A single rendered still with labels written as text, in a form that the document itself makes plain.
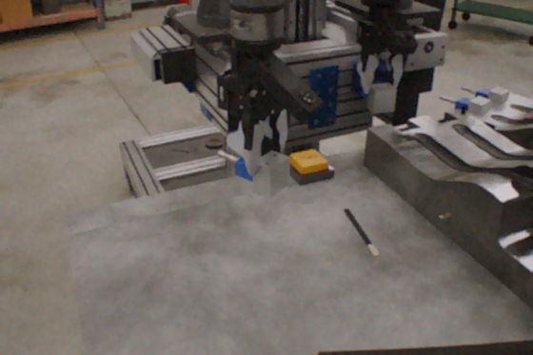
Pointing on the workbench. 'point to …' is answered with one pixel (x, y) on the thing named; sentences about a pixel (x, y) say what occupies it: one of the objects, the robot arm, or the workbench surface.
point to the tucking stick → (362, 232)
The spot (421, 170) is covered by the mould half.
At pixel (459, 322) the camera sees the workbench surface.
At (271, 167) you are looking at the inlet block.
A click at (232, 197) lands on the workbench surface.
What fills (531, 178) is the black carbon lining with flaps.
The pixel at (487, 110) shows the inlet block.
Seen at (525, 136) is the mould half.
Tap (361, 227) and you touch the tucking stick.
